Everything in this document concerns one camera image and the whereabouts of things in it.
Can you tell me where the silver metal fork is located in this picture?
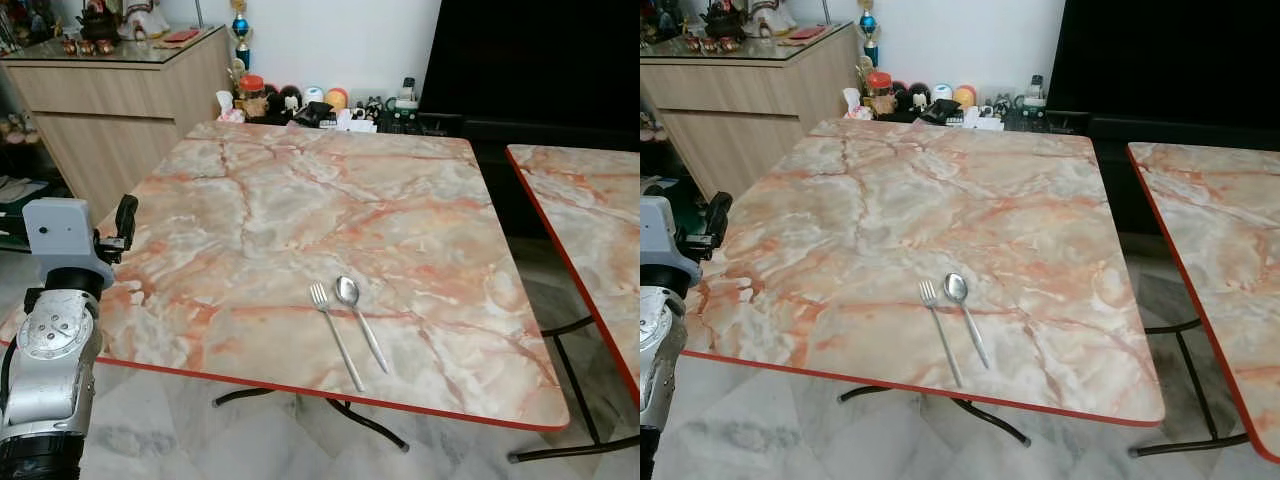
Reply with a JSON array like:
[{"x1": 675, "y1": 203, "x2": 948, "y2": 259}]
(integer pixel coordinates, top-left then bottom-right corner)
[
  {"x1": 309, "y1": 282, "x2": 367, "y2": 393},
  {"x1": 918, "y1": 280, "x2": 965, "y2": 389}
]

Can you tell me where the light wooden sideboard cabinet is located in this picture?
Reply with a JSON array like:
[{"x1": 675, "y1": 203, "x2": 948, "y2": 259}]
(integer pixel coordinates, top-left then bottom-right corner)
[
  {"x1": 0, "y1": 25, "x2": 234, "y2": 227},
  {"x1": 640, "y1": 22, "x2": 862, "y2": 202}
]

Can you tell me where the jar with red lid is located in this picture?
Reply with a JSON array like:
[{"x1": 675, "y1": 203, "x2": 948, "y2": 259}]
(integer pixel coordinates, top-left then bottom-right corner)
[
  {"x1": 238, "y1": 74, "x2": 268, "y2": 120},
  {"x1": 866, "y1": 71, "x2": 895, "y2": 117}
]

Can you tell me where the black round plush toy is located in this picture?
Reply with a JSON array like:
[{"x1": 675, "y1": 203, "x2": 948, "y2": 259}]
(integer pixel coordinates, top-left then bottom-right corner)
[
  {"x1": 893, "y1": 81, "x2": 931, "y2": 114},
  {"x1": 265, "y1": 84, "x2": 303, "y2": 117}
]

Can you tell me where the dark teapot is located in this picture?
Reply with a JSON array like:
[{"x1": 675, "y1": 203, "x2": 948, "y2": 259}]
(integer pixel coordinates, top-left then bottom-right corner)
[
  {"x1": 702, "y1": 0, "x2": 748, "y2": 42},
  {"x1": 77, "y1": 0, "x2": 124, "y2": 44}
]

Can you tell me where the white ceramic figurine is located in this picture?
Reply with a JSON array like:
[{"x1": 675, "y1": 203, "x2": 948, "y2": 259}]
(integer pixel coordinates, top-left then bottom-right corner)
[
  {"x1": 746, "y1": 0, "x2": 798, "y2": 38},
  {"x1": 118, "y1": 0, "x2": 172, "y2": 41}
]

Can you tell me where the black telephone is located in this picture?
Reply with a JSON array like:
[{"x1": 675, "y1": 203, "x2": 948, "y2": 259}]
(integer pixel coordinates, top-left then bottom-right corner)
[
  {"x1": 919, "y1": 97, "x2": 963, "y2": 126},
  {"x1": 292, "y1": 100, "x2": 337, "y2": 129}
]

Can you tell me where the gold trophy with blue ball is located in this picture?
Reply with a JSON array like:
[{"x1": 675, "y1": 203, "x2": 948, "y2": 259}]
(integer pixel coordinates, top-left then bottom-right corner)
[
  {"x1": 857, "y1": 0, "x2": 881, "y2": 70},
  {"x1": 229, "y1": 0, "x2": 252, "y2": 72}
]

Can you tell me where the silver metal spoon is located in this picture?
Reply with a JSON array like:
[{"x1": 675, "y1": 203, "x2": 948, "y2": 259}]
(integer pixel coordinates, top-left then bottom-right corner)
[
  {"x1": 334, "y1": 275, "x2": 390, "y2": 374},
  {"x1": 944, "y1": 272, "x2": 991, "y2": 370}
]

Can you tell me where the large black television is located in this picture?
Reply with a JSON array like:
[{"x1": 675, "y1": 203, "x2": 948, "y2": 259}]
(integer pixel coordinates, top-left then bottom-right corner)
[
  {"x1": 418, "y1": 0, "x2": 641, "y2": 127},
  {"x1": 1045, "y1": 0, "x2": 1280, "y2": 122}
]

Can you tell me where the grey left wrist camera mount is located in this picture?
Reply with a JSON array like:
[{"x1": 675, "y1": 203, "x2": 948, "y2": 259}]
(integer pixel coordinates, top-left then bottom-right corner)
[
  {"x1": 640, "y1": 195, "x2": 702, "y2": 291},
  {"x1": 22, "y1": 197, "x2": 117, "y2": 292}
]

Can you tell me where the black metal table leg frame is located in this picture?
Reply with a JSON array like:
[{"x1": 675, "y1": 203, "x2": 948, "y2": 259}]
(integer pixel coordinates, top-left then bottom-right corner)
[
  {"x1": 838, "y1": 384, "x2": 1032, "y2": 447},
  {"x1": 507, "y1": 315, "x2": 641, "y2": 464},
  {"x1": 212, "y1": 387, "x2": 411, "y2": 452},
  {"x1": 1129, "y1": 317, "x2": 1252, "y2": 459}
]

